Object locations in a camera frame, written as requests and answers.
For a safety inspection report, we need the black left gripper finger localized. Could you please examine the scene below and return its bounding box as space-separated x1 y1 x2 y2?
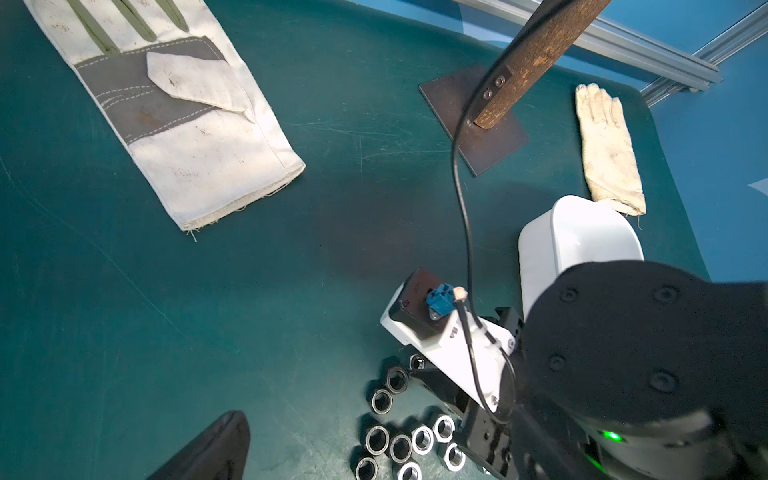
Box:
149 410 251 479

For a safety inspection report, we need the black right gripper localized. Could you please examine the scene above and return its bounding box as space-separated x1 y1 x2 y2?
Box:
410 353 540 479

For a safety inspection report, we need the steel hex nut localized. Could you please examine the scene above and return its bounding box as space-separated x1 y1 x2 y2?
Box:
387 433 413 465
383 366 410 395
369 388 393 416
353 456 379 480
410 425 436 456
431 413 456 444
362 424 390 456
439 442 466 473
408 354 427 371

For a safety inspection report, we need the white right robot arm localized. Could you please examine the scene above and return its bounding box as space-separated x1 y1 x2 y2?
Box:
413 261 767 479

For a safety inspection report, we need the white plastic storage box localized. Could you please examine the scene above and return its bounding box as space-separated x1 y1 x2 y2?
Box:
518 195 644 316

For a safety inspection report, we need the beige knitted glove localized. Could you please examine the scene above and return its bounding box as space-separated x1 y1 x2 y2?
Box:
575 83 647 216

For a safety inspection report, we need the white grey work glove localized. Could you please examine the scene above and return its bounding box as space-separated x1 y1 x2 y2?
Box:
27 1 305 231

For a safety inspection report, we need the brown tree trunk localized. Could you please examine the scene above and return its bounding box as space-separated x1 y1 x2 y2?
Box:
465 0 609 130

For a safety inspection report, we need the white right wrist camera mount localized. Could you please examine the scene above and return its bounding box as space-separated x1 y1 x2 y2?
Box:
380 268 516 413

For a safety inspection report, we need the dark metal tree base plate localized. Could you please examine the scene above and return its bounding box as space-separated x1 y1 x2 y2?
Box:
419 65 529 177

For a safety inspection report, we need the back aluminium frame rail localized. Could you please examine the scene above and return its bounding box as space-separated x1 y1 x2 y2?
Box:
449 0 724 92

